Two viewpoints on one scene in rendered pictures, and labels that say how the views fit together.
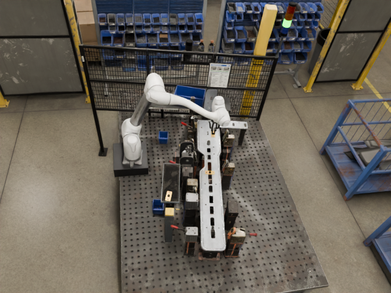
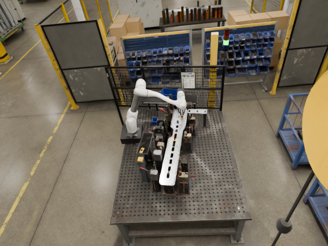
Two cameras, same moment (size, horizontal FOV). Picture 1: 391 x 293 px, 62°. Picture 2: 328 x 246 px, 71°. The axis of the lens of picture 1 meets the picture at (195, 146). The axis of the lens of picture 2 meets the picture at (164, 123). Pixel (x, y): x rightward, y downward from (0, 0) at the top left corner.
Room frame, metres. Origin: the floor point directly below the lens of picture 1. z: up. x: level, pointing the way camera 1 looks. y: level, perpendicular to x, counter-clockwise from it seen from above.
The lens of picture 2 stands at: (-0.33, -0.81, 3.25)
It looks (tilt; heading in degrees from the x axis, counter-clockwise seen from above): 42 degrees down; 21
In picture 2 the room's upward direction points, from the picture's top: 8 degrees counter-clockwise
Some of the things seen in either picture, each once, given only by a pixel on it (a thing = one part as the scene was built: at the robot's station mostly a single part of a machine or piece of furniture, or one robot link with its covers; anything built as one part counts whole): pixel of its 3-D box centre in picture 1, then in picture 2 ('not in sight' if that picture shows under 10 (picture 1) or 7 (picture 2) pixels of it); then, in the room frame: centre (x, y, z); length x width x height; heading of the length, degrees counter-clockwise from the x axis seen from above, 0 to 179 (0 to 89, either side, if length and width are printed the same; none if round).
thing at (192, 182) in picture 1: (191, 194); (162, 153); (1.55, -0.01, 0.89); 0.13 x 0.11 x 0.38; 96
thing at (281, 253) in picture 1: (201, 167); (176, 139); (2.02, -0.08, 0.68); 2.56 x 1.61 x 0.04; 15
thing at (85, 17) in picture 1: (76, 18); (120, 57); (4.94, 2.19, 0.52); 1.21 x 0.81 x 1.05; 19
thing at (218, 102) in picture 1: (218, 105); (180, 96); (2.19, -0.16, 1.39); 0.13 x 0.11 x 0.16; 20
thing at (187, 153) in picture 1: (186, 166); (161, 136); (1.81, 0.06, 0.94); 0.18 x 0.13 x 0.49; 6
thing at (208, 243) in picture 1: (210, 174); (174, 140); (1.71, -0.16, 1.00); 1.38 x 0.22 x 0.02; 6
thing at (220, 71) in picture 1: (219, 75); (188, 80); (2.75, -0.15, 1.30); 0.23 x 0.02 x 0.31; 96
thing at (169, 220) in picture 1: (169, 227); (143, 171); (1.21, 0.13, 0.92); 0.08 x 0.08 x 0.44; 6
